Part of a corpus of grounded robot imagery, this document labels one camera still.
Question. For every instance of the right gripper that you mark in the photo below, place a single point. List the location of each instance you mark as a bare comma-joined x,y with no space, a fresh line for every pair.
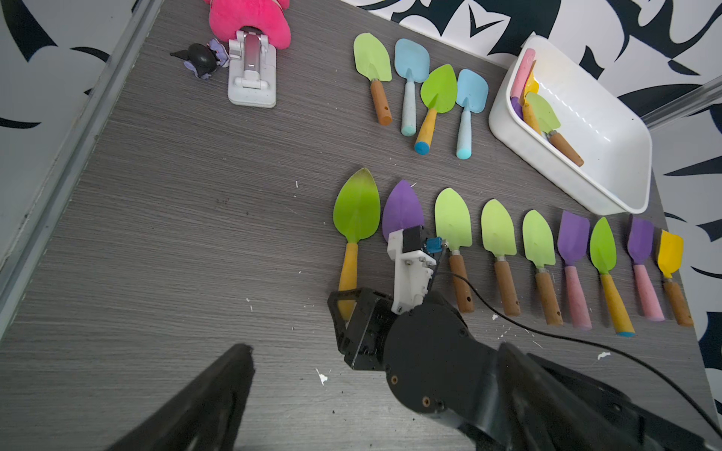
432,363

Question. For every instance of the light blue toy shovel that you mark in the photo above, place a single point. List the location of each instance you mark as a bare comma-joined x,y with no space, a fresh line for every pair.
472,96

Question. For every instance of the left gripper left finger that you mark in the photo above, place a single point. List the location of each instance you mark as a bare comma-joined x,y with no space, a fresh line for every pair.
206,414

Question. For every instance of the bright green shovel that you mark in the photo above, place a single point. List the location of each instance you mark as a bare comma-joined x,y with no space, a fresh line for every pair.
356,216

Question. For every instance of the light blue round shovel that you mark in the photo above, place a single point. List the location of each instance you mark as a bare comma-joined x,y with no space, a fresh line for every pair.
412,62

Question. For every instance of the small black purple figurine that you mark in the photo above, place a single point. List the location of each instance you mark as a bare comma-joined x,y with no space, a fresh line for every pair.
203,60

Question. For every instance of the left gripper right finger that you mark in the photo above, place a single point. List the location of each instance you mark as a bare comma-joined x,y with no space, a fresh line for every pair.
544,415

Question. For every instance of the pink white plush doll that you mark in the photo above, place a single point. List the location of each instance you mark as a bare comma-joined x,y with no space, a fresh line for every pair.
227,17

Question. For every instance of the purple round shovel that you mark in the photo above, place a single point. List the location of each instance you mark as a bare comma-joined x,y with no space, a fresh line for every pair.
402,210

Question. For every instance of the purple pointed shovel pink handle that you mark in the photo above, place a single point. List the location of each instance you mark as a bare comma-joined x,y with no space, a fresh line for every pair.
639,248

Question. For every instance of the green pointed shovel yellow handle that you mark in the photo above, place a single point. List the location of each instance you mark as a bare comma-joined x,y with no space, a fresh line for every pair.
604,258

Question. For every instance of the green shovel orange handle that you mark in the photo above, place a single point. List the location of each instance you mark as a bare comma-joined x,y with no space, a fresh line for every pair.
373,62

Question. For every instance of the yellow shovel wooden handle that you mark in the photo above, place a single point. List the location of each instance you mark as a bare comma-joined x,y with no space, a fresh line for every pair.
669,260

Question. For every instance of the purple square shovel pink handle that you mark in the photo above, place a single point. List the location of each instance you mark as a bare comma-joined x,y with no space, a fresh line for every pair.
573,240

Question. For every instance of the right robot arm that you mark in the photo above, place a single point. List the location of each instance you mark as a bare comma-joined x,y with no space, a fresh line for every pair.
652,431

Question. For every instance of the white phone stand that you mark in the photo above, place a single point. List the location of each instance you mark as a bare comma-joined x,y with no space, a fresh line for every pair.
252,70

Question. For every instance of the light green shovel wooden handle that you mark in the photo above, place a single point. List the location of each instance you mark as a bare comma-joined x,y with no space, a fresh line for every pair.
539,249

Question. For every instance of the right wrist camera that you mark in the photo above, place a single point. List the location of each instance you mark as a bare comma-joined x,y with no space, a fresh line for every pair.
412,251

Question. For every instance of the white storage box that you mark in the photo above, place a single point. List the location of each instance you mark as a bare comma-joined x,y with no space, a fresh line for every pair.
613,141

